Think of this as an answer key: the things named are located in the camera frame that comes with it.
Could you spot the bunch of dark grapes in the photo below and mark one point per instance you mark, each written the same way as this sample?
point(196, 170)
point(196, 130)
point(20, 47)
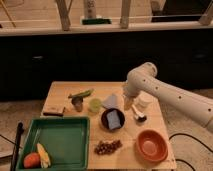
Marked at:
point(107, 148)

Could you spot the white cup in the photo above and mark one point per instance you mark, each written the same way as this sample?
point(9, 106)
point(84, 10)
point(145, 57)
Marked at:
point(144, 100)

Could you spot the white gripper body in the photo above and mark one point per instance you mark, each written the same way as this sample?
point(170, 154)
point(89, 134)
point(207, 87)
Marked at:
point(128, 102)

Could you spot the light green cup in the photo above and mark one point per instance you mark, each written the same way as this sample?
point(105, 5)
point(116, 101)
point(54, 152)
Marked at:
point(95, 105)

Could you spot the blue sponge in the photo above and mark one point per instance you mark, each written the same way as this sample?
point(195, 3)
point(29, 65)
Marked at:
point(113, 120)

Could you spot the red tomato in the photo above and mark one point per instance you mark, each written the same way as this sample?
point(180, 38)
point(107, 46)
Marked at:
point(32, 160)

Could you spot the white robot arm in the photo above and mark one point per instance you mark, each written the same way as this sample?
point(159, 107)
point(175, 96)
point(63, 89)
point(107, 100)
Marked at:
point(143, 78)

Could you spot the black bowl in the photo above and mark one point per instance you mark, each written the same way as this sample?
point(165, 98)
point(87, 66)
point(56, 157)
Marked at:
point(104, 120)

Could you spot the green plastic tray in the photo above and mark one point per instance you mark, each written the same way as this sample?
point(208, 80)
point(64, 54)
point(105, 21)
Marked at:
point(66, 140)

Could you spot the green brush on ledge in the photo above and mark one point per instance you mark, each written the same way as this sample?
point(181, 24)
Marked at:
point(96, 21)

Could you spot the orange bowl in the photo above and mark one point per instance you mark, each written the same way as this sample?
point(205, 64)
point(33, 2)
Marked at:
point(151, 146)

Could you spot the black stand pole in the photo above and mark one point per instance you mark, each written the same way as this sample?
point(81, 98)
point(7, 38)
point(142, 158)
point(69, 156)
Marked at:
point(16, 148)

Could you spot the grey towel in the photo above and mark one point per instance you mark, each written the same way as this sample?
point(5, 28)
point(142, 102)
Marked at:
point(110, 102)

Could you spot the green cucumber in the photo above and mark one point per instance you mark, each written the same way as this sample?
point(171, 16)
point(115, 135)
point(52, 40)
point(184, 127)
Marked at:
point(82, 94)

